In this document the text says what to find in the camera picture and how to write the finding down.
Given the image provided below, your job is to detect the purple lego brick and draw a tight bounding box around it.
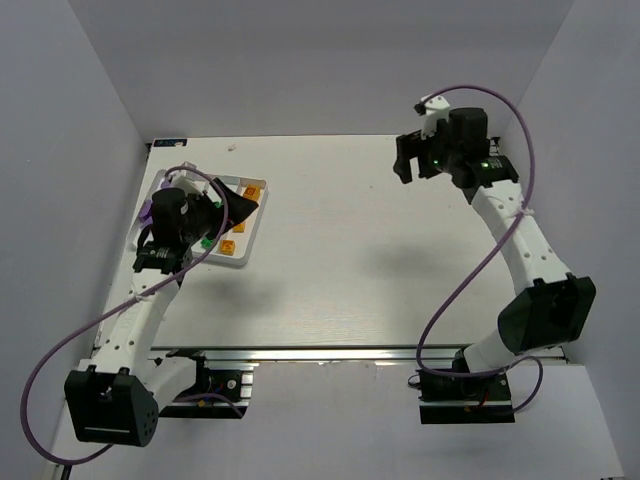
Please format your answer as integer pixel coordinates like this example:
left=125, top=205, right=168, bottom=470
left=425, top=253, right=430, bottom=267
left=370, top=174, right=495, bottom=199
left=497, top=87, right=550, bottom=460
left=138, top=199, right=152, bottom=222

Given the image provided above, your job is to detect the yellow rounded lego brick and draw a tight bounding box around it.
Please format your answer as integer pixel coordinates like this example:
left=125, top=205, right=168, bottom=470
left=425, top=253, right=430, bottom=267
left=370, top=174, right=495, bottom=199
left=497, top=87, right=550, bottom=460
left=243, top=185, right=262, bottom=201

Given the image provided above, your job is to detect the small yellow lego brick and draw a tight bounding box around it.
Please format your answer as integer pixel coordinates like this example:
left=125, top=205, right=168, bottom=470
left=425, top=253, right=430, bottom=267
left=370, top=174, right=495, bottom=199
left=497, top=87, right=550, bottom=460
left=218, top=240, right=236, bottom=256

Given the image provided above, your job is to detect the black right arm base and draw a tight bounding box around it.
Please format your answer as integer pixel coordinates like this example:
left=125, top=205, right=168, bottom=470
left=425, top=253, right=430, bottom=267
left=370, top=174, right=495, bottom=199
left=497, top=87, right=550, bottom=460
left=413, top=371, right=515, bottom=425

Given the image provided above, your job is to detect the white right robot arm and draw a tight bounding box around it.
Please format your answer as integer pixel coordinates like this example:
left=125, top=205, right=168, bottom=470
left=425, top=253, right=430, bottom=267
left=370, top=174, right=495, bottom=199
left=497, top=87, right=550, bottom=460
left=393, top=97, right=596, bottom=375

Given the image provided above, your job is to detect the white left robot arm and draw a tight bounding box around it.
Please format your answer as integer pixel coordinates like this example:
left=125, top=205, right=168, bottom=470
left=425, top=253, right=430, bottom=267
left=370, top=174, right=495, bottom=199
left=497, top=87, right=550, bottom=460
left=64, top=174, right=259, bottom=447

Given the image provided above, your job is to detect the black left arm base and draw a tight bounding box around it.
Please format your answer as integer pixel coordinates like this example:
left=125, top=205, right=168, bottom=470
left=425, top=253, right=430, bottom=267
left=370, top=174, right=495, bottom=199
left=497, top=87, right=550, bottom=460
left=160, top=361, right=254, bottom=420

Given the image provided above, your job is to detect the white divided sorting tray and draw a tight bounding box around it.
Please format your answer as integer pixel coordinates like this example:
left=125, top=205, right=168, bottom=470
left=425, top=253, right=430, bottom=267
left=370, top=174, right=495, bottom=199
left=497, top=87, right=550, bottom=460
left=127, top=169, right=271, bottom=269

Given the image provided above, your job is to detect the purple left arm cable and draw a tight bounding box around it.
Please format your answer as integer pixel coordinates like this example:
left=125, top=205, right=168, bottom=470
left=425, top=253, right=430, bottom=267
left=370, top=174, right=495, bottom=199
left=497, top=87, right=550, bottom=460
left=19, top=167, right=246, bottom=464

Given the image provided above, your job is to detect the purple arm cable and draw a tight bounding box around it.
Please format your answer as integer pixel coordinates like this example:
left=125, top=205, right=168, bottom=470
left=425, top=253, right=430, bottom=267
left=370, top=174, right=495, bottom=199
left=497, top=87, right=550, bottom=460
left=414, top=85, right=544, bottom=412
left=19, top=167, right=246, bottom=464

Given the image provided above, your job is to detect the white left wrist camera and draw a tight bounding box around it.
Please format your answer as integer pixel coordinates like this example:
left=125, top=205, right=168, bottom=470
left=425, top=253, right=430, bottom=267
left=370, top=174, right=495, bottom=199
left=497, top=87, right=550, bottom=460
left=165, top=162, right=208, bottom=195

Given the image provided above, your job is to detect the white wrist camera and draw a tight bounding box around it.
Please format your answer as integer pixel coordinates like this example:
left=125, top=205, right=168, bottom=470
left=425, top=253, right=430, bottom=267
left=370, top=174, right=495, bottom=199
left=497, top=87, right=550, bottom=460
left=165, top=162, right=208, bottom=195
left=414, top=95, right=451, bottom=140

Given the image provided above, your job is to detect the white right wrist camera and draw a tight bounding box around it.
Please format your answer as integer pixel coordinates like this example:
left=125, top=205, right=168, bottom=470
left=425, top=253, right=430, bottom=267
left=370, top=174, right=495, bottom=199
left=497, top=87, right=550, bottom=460
left=414, top=95, right=451, bottom=140

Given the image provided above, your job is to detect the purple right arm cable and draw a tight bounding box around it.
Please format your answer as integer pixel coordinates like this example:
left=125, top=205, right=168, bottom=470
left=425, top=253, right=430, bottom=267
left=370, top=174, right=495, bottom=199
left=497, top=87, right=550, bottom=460
left=414, top=85, right=544, bottom=412

